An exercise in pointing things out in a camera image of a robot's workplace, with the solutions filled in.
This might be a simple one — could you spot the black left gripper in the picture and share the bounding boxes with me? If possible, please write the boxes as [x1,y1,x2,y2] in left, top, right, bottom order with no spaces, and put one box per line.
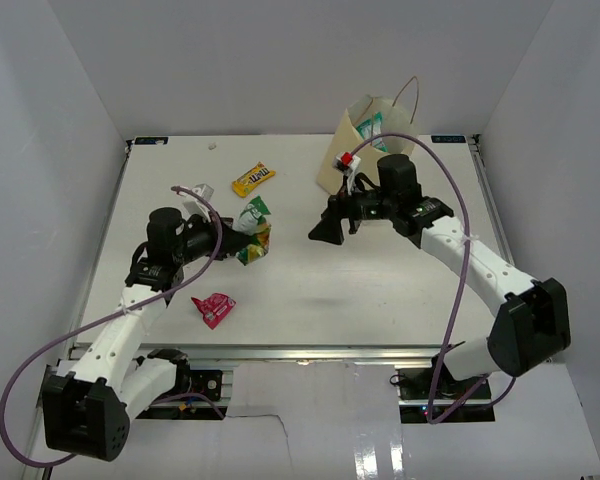
[174,211,251,266]

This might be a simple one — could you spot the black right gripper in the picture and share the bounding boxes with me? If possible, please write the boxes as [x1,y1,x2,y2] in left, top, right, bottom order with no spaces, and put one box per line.
[309,175,397,245]

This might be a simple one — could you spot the green Skittles packet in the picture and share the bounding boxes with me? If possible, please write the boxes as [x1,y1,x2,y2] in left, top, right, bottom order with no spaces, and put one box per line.
[233,196,271,265]

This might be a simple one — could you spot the pink candy packet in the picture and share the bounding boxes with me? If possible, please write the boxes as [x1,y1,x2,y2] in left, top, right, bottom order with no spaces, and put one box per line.
[191,293,236,330]

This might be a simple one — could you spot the teal candy bag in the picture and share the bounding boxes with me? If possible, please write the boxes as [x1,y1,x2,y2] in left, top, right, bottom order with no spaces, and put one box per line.
[356,112,387,152]

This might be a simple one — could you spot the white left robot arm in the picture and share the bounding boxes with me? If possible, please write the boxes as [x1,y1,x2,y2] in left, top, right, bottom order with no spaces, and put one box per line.
[42,207,251,461]

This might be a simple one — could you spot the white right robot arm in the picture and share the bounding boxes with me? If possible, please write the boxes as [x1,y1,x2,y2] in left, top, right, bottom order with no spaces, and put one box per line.
[308,152,571,399]

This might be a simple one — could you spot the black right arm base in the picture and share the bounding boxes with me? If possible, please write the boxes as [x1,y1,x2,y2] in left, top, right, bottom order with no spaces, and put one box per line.
[389,367,495,424]

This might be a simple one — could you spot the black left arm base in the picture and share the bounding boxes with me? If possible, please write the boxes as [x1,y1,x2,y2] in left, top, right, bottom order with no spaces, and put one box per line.
[149,349,225,419]

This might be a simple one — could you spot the beige paper bag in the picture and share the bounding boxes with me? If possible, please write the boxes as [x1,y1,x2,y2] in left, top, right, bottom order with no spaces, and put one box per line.
[316,75,420,194]

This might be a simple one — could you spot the yellow M&M's packet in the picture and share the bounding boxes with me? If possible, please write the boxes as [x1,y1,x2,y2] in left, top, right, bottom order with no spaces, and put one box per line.
[231,162,276,198]

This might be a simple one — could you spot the white paper sheet front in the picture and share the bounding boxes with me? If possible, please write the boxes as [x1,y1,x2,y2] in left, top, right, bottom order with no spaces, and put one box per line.
[50,363,600,479]

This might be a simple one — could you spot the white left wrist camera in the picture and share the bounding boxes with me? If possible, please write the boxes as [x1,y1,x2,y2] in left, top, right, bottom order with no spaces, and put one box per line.
[179,183,214,222]

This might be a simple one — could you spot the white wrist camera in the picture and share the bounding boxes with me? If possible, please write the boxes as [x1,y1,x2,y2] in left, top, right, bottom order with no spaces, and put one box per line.
[179,183,214,222]
[332,152,361,195]

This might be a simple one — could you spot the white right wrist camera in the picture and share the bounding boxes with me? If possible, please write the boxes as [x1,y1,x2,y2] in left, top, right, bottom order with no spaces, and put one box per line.
[332,152,361,195]

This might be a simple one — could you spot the aluminium table frame rail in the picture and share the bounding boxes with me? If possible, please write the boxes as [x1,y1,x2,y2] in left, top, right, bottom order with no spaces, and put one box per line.
[67,344,551,362]

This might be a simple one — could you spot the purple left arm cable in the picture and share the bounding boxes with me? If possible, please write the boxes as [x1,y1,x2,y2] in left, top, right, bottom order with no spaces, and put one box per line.
[0,184,226,469]

